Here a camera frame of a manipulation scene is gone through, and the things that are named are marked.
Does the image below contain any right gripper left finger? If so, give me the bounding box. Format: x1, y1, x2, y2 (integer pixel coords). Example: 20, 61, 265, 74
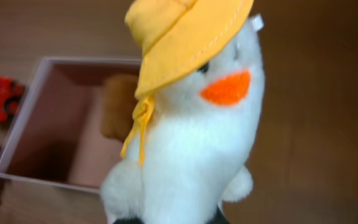
112, 218, 144, 224

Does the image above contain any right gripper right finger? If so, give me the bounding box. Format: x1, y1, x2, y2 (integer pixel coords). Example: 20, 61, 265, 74
206, 207, 231, 224

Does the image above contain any white cardboard box pink inside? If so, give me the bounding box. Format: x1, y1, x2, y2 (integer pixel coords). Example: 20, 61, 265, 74
0, 57, 140, 193

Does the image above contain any brown capybara plush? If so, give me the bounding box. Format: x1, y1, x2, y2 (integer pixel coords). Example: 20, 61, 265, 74
100, 73, 138, 141

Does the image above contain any white duck plush yellow hat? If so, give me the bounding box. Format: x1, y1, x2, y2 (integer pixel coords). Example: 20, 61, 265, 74
99, 0, 265, 224

